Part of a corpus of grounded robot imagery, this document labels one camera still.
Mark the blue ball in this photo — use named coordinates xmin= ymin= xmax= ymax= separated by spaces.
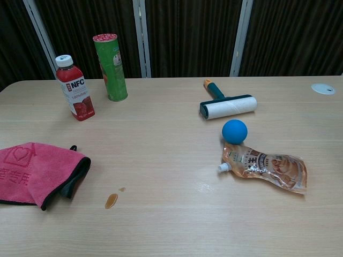
xmin=221 ymin=119 xmax=248 ymax=146

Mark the green chip can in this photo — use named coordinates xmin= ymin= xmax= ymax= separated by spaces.
xmin=92 ymin=33 xmax=129 ymax=103

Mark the grey round cable grommet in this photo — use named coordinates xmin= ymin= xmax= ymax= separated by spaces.
xmin=310 ymin=82 xmax=336 ymax=95

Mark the red NFC juice bottle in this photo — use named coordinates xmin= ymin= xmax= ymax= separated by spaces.
xmin=55 ymin=54 xmax=96 ymax=122

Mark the orange spout pouch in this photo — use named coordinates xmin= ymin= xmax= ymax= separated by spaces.
xmin=217 ymin=141 xmax=308 ymax=195

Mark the white partition post with holes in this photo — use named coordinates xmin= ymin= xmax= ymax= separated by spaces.
xmin=229 ymin=0 xmax=254 ymax=77

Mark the pink cloth with black trim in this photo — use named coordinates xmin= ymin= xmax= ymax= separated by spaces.
xmin=0 ymin=141 xmax=92 ymax=211

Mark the brown liquid spill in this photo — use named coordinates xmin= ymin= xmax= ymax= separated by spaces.
xmin=104 ymin=193 xmax=119 ymax=209

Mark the upright white partition post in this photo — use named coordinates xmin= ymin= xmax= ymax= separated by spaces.
xmin=132 ymin=0 xmax=152 ymax=79

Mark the slanted white partition post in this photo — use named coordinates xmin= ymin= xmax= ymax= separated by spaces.
xmin=23 ymin=0 xmax=58 ymax=79

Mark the dark brown curtain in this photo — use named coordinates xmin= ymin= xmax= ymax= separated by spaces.
xmin=0 ymin=0 xmax=343 ymax=91

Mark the teal handled lint roller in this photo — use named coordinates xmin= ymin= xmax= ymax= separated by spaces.
xmin=199 ymin=78 xmax=258 ymax=121

